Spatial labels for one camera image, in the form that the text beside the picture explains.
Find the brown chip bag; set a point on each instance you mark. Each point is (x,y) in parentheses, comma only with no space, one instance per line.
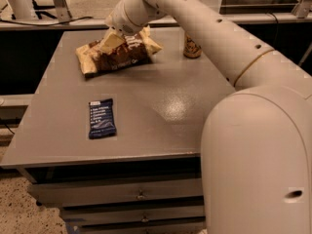
(136,49)

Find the grey drawer cabinet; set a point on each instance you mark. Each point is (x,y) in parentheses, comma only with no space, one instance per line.
(159,112)

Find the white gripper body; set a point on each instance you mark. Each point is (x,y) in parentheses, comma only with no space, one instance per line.
(121,19)

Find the grey metal post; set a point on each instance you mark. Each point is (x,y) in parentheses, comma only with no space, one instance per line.
(62,10)

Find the middle drawer knob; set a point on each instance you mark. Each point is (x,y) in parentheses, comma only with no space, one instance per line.
(144,218)

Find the top drawer knob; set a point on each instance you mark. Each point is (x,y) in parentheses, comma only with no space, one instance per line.
(140,196)

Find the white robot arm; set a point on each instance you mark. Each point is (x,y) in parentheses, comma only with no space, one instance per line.
(256,143)

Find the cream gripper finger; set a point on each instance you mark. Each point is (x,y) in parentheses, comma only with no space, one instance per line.
(110,41)

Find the white pipe top left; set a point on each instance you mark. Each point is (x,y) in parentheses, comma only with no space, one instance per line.
(22,9)

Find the blue snack bar wrapper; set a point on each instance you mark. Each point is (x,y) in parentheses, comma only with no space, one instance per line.
(101,119)

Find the drawer knob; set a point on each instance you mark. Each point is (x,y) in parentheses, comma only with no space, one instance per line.
(144,218)
(140,196)

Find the orange soda can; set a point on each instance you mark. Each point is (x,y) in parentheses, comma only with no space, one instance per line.
(191,49)

